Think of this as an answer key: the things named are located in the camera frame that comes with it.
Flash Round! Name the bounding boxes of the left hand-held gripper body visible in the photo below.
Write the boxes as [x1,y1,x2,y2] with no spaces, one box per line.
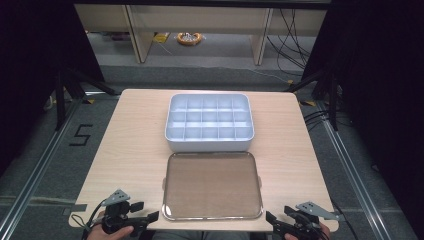
[100,188,150,236]

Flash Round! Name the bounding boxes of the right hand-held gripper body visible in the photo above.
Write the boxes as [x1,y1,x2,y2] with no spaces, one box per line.
[275,200,341,240]

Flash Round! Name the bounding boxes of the transparent box lid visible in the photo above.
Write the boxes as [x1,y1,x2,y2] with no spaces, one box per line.
[161,151,264,222]

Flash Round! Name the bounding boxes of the white compartment storage box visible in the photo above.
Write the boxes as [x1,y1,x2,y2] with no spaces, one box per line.
[164,92,256,153]

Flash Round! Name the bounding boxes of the person's right hand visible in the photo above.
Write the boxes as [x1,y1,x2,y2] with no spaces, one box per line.
[284,222,332,240]

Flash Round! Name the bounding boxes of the person's left hand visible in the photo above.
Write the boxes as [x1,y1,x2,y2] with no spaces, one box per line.
[86,224,135,240]

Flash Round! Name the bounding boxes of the black metal stand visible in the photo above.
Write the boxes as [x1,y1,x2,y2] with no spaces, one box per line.
[54,67,118,132]
[285,68,342,132]

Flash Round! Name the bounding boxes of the yellow packet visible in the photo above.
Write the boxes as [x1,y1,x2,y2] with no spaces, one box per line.
[152,32,171,44]

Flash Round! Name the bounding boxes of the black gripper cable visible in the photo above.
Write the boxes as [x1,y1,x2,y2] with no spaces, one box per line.
[70,201,105,240]

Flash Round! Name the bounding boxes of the aluminium floor rail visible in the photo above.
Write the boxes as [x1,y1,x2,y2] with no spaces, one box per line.
[315,99,393,240]
[0,96,86,240]

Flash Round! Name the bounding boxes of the black floor cables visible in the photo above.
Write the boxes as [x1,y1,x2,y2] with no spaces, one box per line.
[302,109,331,132]

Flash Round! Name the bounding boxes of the thin white floor cable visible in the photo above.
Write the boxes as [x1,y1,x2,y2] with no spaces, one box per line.
[199,64,296,85]

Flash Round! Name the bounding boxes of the bundle of black cables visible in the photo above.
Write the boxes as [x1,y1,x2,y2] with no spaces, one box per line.
[266,8,318,77]

